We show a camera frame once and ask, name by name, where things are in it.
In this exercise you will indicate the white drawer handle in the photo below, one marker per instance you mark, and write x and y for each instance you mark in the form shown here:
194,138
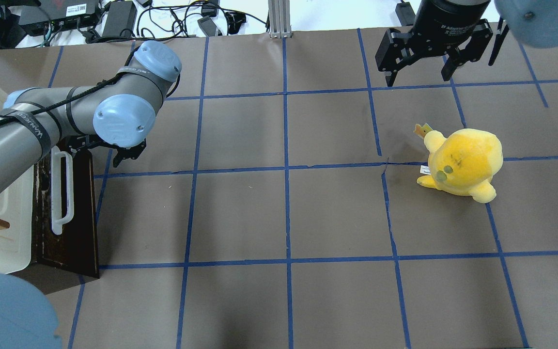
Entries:
62,210

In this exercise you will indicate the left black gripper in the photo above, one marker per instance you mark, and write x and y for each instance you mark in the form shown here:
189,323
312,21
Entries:
125,152

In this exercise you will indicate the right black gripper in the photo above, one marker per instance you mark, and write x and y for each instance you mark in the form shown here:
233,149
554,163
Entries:
446,20

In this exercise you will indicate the dark brown wooden drawer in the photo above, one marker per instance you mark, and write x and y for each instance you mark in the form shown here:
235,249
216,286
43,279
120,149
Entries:
64,228

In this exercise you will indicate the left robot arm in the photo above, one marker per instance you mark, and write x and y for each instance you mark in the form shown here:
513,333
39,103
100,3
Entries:
120,111

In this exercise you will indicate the aluminium frame post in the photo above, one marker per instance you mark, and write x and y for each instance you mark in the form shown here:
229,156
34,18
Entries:
279,22

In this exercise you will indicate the black power adapter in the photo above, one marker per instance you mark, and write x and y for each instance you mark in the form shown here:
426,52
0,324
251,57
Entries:
121,15

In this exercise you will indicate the yellow plush dinosaur toy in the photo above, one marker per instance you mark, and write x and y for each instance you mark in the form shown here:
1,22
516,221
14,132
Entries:
462,164

